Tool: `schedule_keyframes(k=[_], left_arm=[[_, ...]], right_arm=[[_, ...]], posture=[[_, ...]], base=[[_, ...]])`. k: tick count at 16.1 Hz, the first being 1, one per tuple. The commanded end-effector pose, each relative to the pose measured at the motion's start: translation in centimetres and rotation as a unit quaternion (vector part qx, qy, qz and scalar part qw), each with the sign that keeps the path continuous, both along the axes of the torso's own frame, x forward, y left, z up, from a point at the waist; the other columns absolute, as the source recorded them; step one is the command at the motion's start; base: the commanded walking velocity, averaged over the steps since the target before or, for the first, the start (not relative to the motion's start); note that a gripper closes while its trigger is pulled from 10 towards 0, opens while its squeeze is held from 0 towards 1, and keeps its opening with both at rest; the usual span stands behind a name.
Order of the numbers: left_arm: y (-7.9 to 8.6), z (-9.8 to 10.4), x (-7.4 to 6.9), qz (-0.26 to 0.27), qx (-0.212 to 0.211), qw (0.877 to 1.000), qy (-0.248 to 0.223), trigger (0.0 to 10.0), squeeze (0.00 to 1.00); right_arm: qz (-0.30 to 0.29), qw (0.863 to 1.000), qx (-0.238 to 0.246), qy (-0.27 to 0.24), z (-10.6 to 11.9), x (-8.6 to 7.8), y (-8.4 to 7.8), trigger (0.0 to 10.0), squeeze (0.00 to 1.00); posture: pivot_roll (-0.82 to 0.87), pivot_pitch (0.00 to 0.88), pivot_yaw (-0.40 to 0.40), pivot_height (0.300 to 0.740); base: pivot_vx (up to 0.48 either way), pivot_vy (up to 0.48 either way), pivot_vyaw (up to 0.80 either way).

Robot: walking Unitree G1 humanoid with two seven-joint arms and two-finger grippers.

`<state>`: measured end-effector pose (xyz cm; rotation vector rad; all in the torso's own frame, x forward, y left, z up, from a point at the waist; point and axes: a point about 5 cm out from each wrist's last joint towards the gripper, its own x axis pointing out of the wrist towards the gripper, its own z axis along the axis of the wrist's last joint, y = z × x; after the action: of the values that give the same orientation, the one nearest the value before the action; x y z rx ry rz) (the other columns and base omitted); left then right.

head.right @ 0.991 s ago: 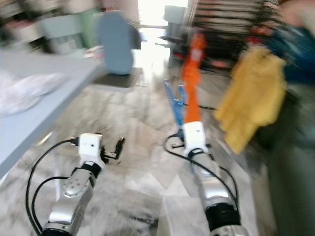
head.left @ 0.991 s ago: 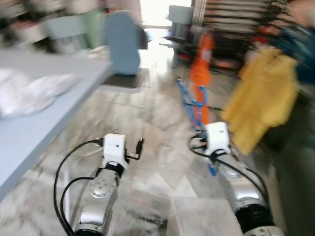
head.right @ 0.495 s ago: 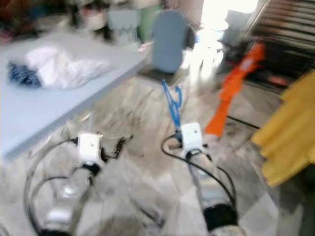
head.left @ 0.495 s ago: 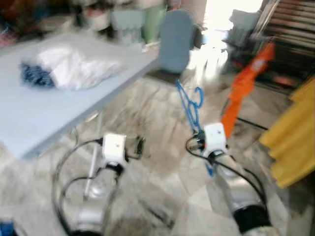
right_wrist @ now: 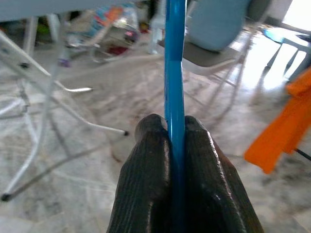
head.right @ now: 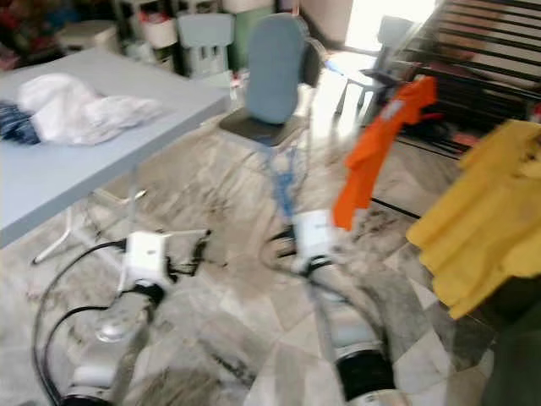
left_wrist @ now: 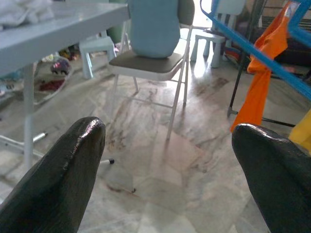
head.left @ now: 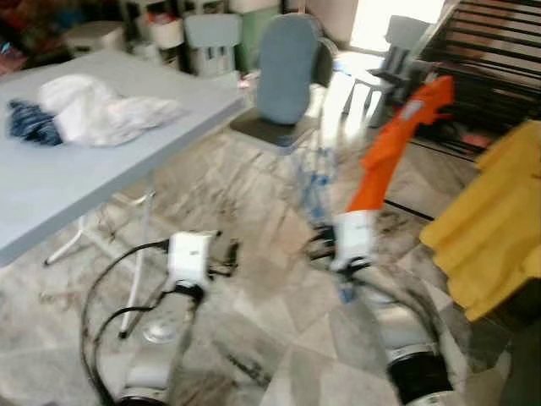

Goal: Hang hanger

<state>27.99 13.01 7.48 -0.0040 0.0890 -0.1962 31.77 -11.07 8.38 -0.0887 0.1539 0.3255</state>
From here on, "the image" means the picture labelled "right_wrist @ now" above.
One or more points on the pale grey folding table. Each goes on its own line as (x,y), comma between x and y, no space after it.
(48,7)

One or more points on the grey seat folding chair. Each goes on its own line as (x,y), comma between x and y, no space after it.
(206,58)

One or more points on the white child chair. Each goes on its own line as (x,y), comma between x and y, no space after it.
(291,41)

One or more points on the blue plastic hanger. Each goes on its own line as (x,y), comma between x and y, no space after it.
(175,72)

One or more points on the black metal drying rack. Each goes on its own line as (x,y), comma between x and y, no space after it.
(303,154)

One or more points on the light blue chair cushion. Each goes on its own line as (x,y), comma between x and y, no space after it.
(216,24)

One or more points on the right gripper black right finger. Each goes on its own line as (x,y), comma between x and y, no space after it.
(213,194)

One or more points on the orange shirt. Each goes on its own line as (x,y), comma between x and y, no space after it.
(279,126)

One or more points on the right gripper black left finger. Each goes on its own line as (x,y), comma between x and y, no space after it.
(143,184)

